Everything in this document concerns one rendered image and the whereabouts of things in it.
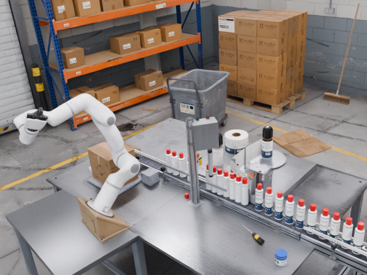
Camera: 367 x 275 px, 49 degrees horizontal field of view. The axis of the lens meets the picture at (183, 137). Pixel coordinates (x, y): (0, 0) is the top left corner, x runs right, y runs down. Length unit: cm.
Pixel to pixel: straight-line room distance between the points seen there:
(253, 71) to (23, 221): 431
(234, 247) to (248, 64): 420
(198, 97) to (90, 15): 209
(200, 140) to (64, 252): 112
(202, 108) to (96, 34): 276
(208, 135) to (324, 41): 495
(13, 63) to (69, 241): 419
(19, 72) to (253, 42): 353
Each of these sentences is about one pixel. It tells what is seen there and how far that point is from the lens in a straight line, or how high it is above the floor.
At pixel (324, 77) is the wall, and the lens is 752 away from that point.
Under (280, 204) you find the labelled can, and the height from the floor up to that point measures 100.
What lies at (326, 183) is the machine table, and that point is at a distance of 326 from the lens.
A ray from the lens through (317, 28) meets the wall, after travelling 740.
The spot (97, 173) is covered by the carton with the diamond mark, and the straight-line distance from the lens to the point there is 331.
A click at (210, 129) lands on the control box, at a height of 143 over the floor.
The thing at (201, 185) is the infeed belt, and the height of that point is 88.
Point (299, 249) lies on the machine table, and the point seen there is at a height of 83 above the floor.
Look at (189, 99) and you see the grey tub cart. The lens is 529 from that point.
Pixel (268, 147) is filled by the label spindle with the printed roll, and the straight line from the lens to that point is 330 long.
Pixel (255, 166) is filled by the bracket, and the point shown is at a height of 114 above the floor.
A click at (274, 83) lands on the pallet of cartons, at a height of 49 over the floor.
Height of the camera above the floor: 259
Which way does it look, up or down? 27 degrees down
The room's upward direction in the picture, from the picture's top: 5 degrees counter-clockwise
